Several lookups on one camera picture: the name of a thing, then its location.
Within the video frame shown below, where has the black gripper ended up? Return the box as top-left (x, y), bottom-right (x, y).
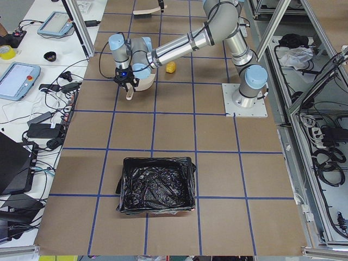
top-left (114, 0), bottom-right (165, 88)

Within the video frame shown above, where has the beige hand brush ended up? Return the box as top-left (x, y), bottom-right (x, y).
top-left (133, 5), bottom-right (167, 18)

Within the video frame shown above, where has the yellow potato-like lump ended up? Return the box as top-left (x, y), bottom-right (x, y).
top-left (165, 61), bottom-right (176, 74)

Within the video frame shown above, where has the beige dustpan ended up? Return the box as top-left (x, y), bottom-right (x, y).
top-left (126, 74), bottom-right (156, 101)

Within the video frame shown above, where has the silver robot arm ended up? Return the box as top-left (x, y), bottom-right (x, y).
top-left (108, 1), bottom-right (268, 108)

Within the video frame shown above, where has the black lined trash bin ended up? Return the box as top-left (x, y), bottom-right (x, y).
top-left (116, 157), bottom-right (196, 215)

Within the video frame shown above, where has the black power adapter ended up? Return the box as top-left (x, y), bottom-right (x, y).
top-left (84, 20), bottom-right (101, 27)

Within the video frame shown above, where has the upper teach pendant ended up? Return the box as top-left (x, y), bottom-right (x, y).
top-left (37, 11), bottom-right (73, 39)

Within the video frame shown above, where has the teach pendant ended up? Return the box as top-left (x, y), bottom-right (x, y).
top-left (1, 62), bottom-right (41, 101)
top-left (37, 11), bottom-right (73, 39)

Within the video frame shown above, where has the lower teach pendant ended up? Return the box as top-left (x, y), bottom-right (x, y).
top-left (1, 62), bottom-right (41, 101)

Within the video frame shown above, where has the yellow tape roll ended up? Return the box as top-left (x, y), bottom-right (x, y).
top-left (0, 45), bottom-right (16, 60)

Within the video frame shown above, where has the crumpled white cloth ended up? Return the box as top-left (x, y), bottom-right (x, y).
top-left (279, 47), bottom-right (314, 70)

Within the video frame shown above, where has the black laptop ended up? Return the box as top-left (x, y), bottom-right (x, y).
top-left (1, 133), bottom-right (38, 195)

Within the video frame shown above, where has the aluminium frame post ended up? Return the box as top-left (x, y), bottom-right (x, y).
top-left (62, 0), bottom-right (95, 59)

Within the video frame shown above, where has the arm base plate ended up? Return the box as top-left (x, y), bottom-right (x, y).
top-left (222, 83), bottom-right (268, 118)

